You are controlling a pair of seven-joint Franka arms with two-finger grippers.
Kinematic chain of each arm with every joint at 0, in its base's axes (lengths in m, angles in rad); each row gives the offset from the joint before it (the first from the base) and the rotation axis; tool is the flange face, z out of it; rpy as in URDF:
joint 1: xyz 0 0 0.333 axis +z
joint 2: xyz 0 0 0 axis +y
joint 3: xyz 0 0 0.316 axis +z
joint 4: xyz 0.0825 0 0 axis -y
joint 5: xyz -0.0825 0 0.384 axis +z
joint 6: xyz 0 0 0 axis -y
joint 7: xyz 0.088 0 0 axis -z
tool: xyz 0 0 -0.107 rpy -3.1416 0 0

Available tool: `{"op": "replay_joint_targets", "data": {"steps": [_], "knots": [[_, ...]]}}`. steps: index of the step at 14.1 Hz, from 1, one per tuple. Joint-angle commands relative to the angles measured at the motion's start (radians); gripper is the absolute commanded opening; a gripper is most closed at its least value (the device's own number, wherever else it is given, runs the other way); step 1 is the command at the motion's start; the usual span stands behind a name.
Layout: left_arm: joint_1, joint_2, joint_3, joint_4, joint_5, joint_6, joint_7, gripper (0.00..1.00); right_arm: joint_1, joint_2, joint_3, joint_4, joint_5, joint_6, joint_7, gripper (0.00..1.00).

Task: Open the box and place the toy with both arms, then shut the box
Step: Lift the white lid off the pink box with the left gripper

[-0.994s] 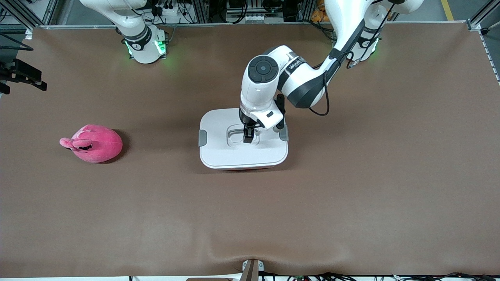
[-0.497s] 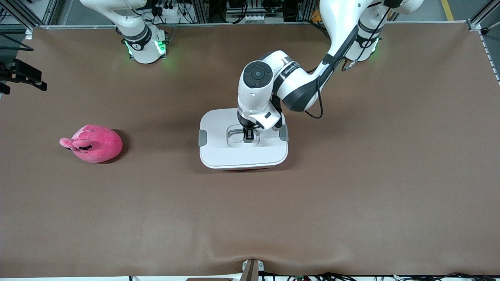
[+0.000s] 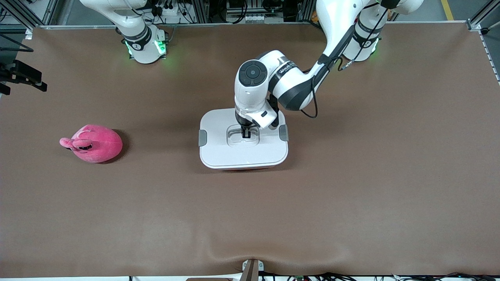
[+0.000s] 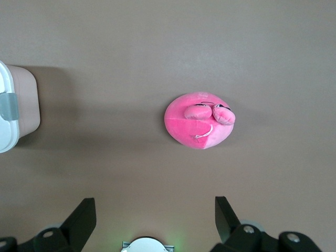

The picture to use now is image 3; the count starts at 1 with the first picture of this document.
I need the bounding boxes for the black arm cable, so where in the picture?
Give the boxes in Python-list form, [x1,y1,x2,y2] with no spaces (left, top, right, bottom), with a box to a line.
[300,6,391,119]
[0,33,34,53]

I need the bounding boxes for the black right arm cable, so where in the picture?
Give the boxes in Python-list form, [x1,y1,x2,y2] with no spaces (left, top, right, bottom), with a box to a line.
[0,33,34,53]

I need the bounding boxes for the metal clamp bracket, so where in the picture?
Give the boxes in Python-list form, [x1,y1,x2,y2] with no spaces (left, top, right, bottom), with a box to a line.
[239,259,265,281]

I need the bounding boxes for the aluminium table edge rail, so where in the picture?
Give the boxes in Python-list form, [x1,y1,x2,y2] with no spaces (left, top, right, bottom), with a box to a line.
[33,21,469,30]

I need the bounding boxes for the pink plush toy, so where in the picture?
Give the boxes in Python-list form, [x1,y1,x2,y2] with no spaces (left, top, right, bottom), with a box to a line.
[59,124,123,164]

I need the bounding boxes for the grey multi-port device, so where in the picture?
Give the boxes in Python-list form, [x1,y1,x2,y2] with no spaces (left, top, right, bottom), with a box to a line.
[227,0,274,23]

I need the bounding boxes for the white table side rail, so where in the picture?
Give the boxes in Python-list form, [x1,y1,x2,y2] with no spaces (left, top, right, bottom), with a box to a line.
[479,30,500,84]

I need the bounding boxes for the white box lid grey latches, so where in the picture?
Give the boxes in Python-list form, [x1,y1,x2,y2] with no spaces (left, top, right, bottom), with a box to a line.
[198,108,289,170]

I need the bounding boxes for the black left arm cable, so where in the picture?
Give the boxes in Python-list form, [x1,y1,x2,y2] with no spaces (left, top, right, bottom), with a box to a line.
[300,6,391,119]

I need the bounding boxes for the white power strip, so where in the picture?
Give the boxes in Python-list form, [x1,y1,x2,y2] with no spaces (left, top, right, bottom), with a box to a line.
[150,0,188,24]

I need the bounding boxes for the pink translucent plastic box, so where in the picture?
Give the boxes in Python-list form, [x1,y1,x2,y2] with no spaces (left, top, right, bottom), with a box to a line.
[213,166,276,171]

